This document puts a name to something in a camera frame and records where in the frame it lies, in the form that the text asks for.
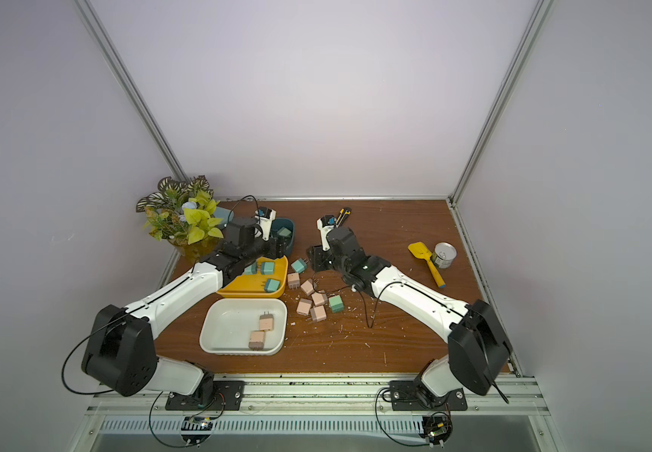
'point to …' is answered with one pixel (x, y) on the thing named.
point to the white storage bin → (227, 322)
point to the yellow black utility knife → (344, 213)
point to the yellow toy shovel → (422, 250)
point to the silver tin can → (444, 254)
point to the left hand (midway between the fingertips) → (284, 234)
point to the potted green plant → (184, 214)
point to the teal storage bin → (277, 224)
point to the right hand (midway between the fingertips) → (312, 242)
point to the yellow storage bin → (252, 286)
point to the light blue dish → (226, 216)
